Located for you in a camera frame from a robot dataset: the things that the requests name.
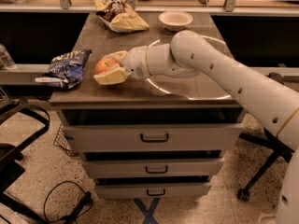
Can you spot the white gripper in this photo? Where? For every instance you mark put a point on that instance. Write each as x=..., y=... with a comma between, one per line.
x=135, y=62

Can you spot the red apple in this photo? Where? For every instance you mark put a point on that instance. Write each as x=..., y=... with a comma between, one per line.
x=104, y=64

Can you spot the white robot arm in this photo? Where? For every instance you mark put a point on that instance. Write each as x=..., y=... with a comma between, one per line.
x=274, y=105

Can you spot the yellow brown chip bag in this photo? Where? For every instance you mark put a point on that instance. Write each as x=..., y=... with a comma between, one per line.
x=119, y=17

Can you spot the blue chip bag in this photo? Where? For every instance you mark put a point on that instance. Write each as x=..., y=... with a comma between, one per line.
x=66, y=71

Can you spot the white bowl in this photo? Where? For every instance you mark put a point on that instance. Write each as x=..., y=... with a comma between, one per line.
x=175, y=20

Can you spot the top drawer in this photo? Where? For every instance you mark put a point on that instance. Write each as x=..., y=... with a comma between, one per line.
x=142, y=138

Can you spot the drawer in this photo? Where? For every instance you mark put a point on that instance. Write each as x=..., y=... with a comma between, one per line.
x=152, y=168
x=142, y=138
x=152, y=190

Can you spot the grey drawer cabinet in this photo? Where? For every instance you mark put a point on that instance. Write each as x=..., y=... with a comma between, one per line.
x=158, y=100

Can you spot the middle drawer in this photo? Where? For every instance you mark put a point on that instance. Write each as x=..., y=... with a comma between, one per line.
x=152, y=168

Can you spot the clear plastic bottle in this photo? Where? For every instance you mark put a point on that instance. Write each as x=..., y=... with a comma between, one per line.
x=6, y=59

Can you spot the bottom drawer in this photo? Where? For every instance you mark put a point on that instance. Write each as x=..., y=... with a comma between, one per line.
x=152, y=190

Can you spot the black chair left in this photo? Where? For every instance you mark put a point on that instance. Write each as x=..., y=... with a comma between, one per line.
x=10, y=171

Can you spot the wire mesh basket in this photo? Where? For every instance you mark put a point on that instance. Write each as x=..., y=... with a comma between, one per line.
x=61, y=143

